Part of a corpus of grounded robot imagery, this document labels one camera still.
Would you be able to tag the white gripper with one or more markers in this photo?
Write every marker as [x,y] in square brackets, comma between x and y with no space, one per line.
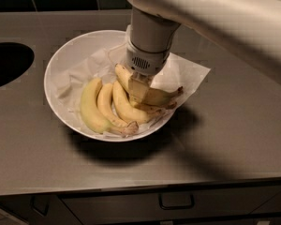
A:
[144,61]

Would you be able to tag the white paper liner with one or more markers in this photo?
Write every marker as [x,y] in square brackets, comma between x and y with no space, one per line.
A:
[178,72]

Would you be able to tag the dark cabinet door handle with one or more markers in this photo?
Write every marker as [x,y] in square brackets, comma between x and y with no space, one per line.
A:
[40,204]

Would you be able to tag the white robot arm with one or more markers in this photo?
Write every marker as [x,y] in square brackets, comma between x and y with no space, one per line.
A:
[249,29]

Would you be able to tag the white bowl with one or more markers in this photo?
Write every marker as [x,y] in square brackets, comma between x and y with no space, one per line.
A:
[73,66]

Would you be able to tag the black drawer handle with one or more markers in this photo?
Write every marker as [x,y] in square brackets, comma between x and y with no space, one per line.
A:
[176,200]

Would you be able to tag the hidden lower yellow banana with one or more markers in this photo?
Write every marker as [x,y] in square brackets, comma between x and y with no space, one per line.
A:
[153,108]

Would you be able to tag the grey drawer front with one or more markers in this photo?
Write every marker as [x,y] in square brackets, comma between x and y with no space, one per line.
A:
[207,203]

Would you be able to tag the dark round sink hole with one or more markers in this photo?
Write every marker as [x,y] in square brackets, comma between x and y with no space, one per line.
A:
[15,59]

